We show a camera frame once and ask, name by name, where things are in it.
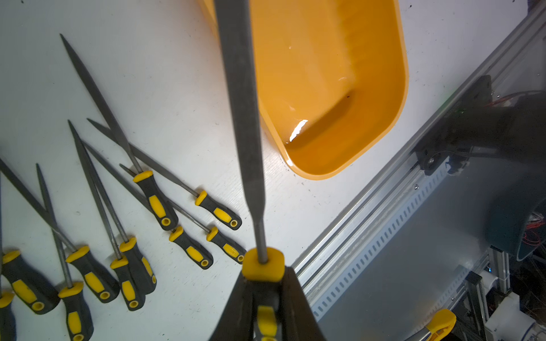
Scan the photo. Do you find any file tool on table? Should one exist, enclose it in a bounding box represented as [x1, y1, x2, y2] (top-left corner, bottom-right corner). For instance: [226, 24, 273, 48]
[83, 142, 214, 270]
[68, 120, 146, 311]
[36, 163, 94, 341]
[1, 161, 120, 303]
[68, 120, 156, 295]

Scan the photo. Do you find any yellow plastic storage tray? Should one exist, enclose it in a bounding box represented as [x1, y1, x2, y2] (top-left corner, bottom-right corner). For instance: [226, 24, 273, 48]
[199, 0, 410, 180]

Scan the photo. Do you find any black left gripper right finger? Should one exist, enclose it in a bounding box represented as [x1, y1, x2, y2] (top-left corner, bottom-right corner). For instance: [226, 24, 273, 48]
[280, 267, 326, 341]

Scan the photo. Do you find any file tool moved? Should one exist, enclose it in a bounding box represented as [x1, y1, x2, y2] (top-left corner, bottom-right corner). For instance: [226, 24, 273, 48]
[119, 163, 247, 265]
[87, 118, 243, 232]
[60, 34, 179, 231]
[214, 1, 284, 340]

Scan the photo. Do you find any aluminium front rail frame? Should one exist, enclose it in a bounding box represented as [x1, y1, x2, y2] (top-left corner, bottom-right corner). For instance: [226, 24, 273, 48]
[295, 2, 545, 321]

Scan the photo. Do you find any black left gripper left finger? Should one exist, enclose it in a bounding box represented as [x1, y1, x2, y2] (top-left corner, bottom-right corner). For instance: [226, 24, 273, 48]
[210, 273, 255, 341]

